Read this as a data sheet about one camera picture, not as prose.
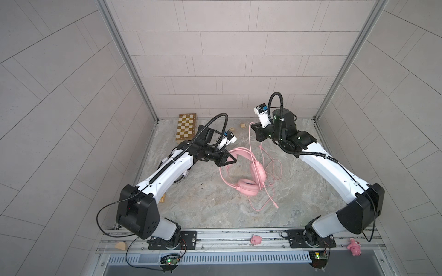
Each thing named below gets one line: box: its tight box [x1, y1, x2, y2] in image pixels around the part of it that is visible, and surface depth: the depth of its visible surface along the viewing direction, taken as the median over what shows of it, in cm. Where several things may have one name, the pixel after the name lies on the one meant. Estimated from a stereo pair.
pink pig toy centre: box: [250, 234, 263, 245], surface depth 72 cm
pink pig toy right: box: [347, 238, 363, 256], surface depth 69 cm
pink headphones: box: [219, 147, 267, 197], surface depth 72 cm
